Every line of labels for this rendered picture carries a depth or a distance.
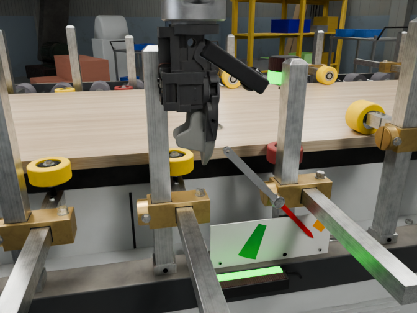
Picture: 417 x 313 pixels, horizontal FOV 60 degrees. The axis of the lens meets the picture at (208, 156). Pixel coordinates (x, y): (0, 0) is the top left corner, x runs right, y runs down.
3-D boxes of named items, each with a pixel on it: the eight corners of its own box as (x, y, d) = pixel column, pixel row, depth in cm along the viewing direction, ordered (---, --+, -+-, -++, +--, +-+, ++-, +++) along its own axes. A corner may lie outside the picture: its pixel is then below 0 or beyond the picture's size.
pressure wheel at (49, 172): (85, 208, 76) (78, 158, 72) (53, 226, 70) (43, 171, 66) (59, 200, 80) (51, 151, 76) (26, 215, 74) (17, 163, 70)
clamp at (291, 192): (330, 204, 73) (332, 181, 72) (267, 210, 71) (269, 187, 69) (316, 192, 79) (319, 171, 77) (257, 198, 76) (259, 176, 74)
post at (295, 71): (288, 284, 79) (309, 59, 63) (273, 285, 79) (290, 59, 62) (282, 273, 83) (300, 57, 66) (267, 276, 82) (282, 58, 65)
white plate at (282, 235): (328, 253, 78) (334, 212, 74) (210, 269, 72) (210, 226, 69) (326, 251, 78) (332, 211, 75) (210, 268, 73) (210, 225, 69)
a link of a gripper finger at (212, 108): (200, 135, 57) (200, 79, 54) (211, 135, 57) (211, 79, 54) (206, 145, 52) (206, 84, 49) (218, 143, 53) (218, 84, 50)
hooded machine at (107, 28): (94, 87, 692) (87, 15, 647) (123, 84, 724) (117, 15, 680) (107, 92, 643) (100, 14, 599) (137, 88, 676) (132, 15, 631)
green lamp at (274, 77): (304, 84, 68) (305, 72, 67) (274, 85, 67) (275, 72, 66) (290, 79, 73) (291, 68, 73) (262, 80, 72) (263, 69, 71)
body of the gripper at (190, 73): (159, 105, 57) (155, 24, 53) (212, 102, 59) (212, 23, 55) (164, 116, 50) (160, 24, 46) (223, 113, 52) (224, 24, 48)
